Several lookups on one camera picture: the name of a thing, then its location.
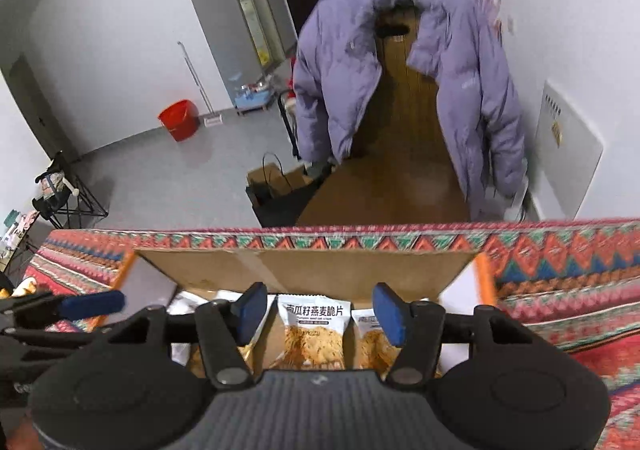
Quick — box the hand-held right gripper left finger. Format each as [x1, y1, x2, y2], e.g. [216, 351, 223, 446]
[107, 282, 268, 388]

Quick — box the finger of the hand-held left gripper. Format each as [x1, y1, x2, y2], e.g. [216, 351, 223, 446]
[0, 291, 126, 331]

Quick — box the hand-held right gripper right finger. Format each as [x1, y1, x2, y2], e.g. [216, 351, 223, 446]
[374, 282, 536, 387]

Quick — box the red cardboard box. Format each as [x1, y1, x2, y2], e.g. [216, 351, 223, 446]
[112, 245, 501, 381]

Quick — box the bowl of orange peels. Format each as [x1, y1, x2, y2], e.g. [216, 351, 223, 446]
[0, 277, 38, 299]

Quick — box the black folding rack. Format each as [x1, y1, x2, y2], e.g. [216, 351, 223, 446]
[32, 152, 109, 231]

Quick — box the black paper bag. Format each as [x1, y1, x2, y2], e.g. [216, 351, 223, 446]
[245, 152, 328, 228]

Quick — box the brown cardboard box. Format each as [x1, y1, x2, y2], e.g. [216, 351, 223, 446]
[247, 162, 313, 195]

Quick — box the wooden chair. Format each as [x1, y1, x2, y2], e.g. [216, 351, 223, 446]
[295, 4, 473, 225]

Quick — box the red bucket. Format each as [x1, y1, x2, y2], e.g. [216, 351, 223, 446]
[158, 100, 200, 142]

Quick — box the blue low stool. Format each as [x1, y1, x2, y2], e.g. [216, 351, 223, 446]
[234, 80, 281, 117]

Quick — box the mop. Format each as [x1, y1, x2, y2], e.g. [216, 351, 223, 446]
[176, 41, 224, 127]

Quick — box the red white bag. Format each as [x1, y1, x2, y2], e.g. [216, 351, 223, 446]
[277, 57, 298, 103]

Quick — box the purple puffer jacket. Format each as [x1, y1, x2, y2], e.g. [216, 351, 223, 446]
[291, 0, 527, 221]

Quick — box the white wall panel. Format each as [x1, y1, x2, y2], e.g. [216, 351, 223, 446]
[535, 78, 605, 221]

